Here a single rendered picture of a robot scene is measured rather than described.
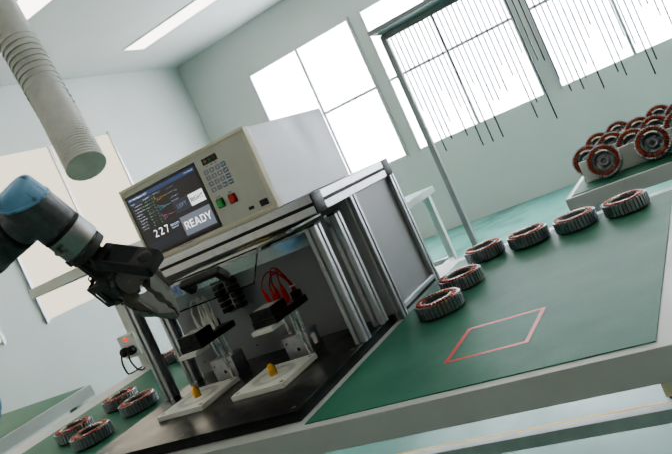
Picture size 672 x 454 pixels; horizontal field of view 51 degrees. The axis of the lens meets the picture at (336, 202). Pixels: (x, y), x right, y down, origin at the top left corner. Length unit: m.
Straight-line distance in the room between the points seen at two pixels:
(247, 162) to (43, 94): 1.60
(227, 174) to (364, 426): 0.72
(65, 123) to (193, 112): 6.64
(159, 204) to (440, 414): 0.96
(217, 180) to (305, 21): 7.03
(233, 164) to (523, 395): 0.88
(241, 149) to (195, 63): 7.96
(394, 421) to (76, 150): 2.00
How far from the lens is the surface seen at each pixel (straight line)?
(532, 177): 7.92
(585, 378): 1.07
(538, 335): 1.23
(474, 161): 8.03
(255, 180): 1.64
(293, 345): 1.71
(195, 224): 1.77
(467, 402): 1.13
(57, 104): 3.07
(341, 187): 1.66
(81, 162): 2.93
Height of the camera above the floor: 1.13
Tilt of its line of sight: 2 degrees down
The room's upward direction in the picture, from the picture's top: 24 degrees counter-clockwise
